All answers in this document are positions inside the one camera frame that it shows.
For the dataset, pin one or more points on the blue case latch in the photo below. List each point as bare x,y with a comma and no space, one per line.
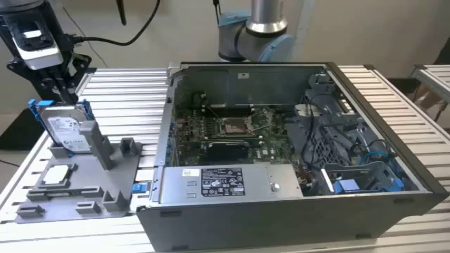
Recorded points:
138,188

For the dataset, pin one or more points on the green RAM stick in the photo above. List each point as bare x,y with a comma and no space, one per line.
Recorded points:
63,194

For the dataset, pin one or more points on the metal slat side table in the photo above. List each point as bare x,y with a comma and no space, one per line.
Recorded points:
435,76

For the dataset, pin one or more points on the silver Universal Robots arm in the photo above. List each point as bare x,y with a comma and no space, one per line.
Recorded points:
263,15

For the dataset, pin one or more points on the blue disk bay clip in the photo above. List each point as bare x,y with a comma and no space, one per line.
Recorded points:
346,185

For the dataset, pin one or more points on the hard disk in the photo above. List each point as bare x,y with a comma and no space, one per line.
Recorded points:
63,126

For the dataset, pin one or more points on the green motherboard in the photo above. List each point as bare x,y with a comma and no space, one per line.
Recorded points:
274,137

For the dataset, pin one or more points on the CPU socket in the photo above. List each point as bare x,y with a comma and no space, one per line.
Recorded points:
234,127

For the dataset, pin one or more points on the silver power supply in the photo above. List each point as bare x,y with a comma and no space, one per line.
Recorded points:
175,189

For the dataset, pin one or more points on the grey parts rack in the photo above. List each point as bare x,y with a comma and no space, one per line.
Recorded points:
87,182

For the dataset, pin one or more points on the silver CPU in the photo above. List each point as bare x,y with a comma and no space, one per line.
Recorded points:
56,175

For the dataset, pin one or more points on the grey metal disk bay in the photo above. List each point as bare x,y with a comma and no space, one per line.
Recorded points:
369,171

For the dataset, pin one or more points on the black graphics card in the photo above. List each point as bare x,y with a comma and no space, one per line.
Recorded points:
226,151

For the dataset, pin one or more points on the black open PC case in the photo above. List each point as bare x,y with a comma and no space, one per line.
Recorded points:
281,226

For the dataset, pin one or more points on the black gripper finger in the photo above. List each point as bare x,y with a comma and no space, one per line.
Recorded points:
46,84
82,64

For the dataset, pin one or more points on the grey drive cage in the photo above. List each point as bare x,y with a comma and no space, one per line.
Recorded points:
323,147

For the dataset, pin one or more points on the black pole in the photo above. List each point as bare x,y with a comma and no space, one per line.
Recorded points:
120,13

